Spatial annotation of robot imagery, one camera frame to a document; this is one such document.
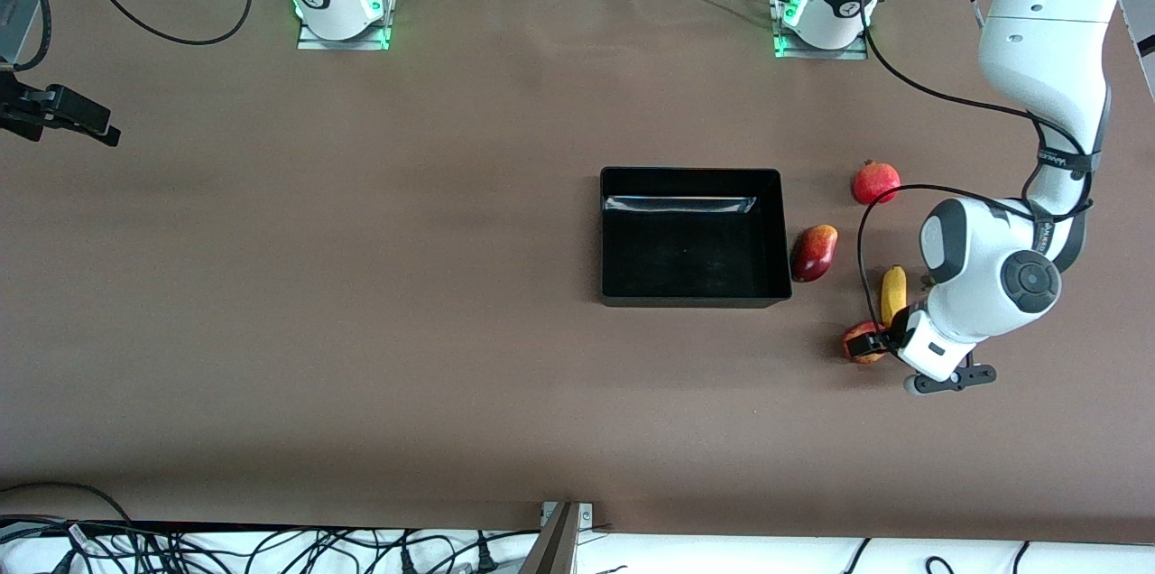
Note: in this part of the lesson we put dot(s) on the black rectangular plastic box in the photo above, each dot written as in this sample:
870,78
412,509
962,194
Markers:
695,258

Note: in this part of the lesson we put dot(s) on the grey metal post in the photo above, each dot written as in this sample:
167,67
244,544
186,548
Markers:
555,547

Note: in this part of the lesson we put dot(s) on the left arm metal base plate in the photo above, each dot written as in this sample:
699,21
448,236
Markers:
857,54

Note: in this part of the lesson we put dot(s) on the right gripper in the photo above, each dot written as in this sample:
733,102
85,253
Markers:
45,106

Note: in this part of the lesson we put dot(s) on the red mango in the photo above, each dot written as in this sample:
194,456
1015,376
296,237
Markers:
812,254

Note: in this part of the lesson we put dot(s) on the silver metal bracket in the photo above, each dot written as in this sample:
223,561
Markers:
586,515

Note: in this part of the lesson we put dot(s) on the red yellow apple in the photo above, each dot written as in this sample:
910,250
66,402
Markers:
864,327

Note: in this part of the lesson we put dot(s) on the black power plug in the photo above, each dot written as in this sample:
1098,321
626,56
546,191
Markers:
407,563
485,559

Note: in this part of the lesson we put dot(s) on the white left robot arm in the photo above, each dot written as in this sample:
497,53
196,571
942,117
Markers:
1047,32

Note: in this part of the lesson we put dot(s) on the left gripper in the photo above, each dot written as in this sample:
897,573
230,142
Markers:
896,337

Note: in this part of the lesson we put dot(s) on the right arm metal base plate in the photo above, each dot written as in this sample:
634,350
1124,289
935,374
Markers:
311,42

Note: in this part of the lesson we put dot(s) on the yellow banana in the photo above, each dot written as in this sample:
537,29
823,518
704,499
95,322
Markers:
893,294

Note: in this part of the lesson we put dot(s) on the red pomegranate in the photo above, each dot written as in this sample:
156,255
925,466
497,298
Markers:
876,183

